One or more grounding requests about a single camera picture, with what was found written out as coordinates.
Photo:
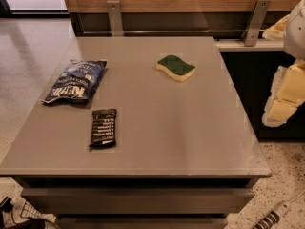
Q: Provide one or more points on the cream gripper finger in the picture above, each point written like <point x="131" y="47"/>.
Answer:
<point x="276" y="31"/>
<point x="287" y="94"/>

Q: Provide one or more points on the green and yellow sponge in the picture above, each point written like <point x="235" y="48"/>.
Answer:
<point x="175" y="68"/>

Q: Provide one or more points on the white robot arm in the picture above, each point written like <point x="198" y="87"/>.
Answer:
<point x="294" y="38"/>

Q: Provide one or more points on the grey drawer cabinet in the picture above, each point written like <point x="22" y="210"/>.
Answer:
<point x="185" y="157"/>

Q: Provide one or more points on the white power strip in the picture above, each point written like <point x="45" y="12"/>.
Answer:
<point x="274" y="216"/>

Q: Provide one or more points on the black snack bar wrapper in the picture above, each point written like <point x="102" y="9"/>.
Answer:
<point x="103" y="128"/>

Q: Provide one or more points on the blue Kettle chips bag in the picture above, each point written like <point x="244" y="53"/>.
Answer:
<point x="77" y="83"/>

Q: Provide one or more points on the right metal bracket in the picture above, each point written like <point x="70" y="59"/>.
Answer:
<point x="251" y="34"/>

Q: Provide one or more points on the metal bracket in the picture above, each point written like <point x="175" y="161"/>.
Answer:
<point x="115" y="18"/>
<point x="251" y="34"/>

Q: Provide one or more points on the left metal bracket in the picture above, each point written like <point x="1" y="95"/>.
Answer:
<point x="115" y="18"/>

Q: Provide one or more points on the horizontal metal rail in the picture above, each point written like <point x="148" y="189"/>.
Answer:
<point x="226" y="34"/>

